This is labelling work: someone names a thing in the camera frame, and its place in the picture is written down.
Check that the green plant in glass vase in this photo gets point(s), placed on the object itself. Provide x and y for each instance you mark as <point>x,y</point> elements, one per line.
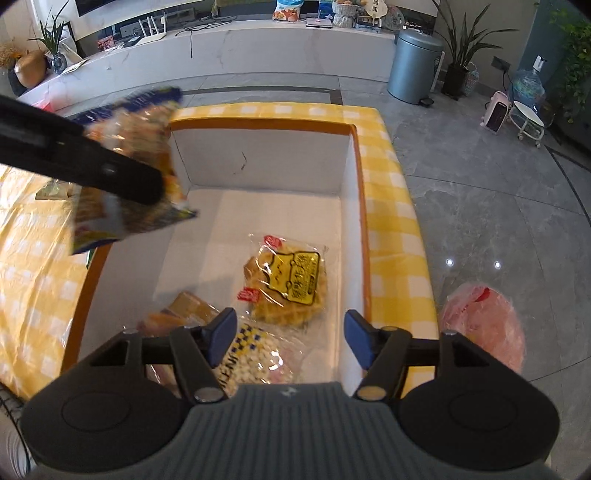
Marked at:
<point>57,62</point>

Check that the blue water bottle with pump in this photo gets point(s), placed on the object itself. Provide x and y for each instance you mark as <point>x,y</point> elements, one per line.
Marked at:
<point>528,90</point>

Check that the blue box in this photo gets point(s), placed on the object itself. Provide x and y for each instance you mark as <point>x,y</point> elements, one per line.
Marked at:
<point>325,8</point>

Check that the dried flowers in dark vase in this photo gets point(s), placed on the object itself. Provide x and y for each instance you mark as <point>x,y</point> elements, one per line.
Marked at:
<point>7,55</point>

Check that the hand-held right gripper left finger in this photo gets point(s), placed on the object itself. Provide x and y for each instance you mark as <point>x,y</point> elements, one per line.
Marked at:
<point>221,334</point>

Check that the pink small heater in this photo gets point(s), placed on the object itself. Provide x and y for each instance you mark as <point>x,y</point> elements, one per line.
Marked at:
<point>496,117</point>

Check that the colourful mixed chips packet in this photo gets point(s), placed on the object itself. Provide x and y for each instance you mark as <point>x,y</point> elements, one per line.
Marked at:
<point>138,134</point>

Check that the closed white laptop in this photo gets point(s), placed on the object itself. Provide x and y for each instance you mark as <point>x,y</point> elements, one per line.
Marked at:
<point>318,22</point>

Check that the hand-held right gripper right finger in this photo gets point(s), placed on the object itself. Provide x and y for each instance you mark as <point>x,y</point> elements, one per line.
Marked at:
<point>360,339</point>

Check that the blue snack bag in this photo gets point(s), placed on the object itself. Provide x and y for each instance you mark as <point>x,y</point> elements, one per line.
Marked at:
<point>286,14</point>

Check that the black set-top box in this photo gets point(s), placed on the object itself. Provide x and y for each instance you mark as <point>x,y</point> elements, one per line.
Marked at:
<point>129,41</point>

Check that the white paper sheet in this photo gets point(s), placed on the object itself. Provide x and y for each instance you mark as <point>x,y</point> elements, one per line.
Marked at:
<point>74,67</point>

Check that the brown cracker packet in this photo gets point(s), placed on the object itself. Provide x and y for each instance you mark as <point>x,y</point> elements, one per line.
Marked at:
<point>187,307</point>

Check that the white marble bench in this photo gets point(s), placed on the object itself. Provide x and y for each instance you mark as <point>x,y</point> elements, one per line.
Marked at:
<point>277,50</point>

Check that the grey metal trash can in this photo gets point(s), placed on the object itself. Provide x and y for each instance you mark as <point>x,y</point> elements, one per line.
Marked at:
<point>413,69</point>

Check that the orange cardboard box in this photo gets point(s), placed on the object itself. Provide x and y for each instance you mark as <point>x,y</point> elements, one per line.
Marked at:
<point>277,161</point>

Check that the yellow checked tablecloth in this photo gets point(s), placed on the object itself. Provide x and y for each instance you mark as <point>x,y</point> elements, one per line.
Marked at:
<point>397,230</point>

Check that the clear waffle packet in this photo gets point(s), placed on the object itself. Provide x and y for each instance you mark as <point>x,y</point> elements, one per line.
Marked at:
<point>286,281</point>

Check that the trailing ivy plant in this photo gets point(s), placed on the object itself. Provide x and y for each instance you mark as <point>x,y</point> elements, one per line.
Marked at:
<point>577,60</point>

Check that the pink plastic bag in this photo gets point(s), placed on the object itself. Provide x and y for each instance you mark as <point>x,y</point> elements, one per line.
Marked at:
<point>485,323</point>

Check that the white router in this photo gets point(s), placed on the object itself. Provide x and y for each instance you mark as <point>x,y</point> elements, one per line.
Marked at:
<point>154,39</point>

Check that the bronze round vase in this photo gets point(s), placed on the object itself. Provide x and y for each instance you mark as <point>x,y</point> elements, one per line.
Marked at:
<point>30,69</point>

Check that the decorated round plate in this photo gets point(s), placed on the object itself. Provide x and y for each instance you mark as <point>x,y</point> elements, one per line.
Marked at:
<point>392,18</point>

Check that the round rice cracker packet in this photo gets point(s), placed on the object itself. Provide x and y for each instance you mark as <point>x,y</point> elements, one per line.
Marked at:
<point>258,360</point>

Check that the round paper fan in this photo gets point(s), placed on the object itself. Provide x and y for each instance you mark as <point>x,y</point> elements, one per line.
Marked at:
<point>371,9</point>

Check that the long leaved potted plant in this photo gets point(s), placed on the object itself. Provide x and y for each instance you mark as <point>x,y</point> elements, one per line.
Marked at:
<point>457,81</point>

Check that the teddy bear in grey wrap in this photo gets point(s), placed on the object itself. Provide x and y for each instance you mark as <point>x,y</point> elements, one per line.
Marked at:
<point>344,18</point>

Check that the pink box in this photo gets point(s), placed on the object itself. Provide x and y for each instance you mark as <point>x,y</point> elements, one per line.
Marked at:
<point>46,104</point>

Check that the wall socket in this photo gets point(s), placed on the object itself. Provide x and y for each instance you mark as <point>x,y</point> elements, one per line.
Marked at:
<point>501,63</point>

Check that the white round stool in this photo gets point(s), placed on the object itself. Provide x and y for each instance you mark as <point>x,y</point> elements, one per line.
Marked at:
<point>526,117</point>

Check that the pink photo frame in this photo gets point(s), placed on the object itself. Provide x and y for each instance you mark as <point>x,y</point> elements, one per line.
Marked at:
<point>106,44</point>

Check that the black television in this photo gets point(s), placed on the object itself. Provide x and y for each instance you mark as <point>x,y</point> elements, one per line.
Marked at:
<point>92,4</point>

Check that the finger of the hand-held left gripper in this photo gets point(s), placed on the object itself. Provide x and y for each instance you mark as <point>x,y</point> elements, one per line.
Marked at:
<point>69,152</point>

